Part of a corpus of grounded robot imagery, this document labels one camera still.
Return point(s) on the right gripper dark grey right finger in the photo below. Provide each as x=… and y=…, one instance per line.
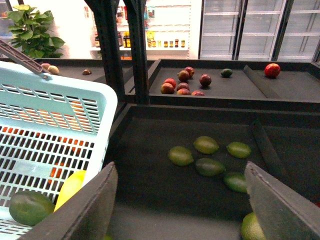
x=283, y=214

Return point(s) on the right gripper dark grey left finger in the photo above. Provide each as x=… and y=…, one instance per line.
x=86, y=215

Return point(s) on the yellow mango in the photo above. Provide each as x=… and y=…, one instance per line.
x=70, y=187

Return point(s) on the light teal plastic basket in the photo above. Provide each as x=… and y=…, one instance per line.
x=50, y=127

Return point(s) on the green avocado bottom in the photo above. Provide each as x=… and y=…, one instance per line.
x=251, y=229

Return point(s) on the red mango fruit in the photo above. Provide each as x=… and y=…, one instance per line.
x=197, y=93
x=167, y=88
x=183, y=76
x=205, y=80
x=183, y=91
x=182, y=85
x=190, y=70
x=171, y=81

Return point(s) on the green avocado far tray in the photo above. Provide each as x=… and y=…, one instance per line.
x=226, y=73

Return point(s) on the pinkish fruit behind basket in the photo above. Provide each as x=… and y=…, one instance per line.
x=45, y=66

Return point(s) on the brown half fruit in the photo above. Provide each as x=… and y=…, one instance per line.
x=86, y=72

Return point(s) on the red apple far right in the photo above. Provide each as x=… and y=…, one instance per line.
x=272, y=70

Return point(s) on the pale peach fruit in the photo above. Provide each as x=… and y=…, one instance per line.
x=54, y=70

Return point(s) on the glass door refrigerator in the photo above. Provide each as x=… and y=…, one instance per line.
x=260, y=30

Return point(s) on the potted green plant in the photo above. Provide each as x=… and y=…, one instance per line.
x=32, y=32

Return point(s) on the white shelf with bottles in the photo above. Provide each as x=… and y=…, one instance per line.
x=167, y=25

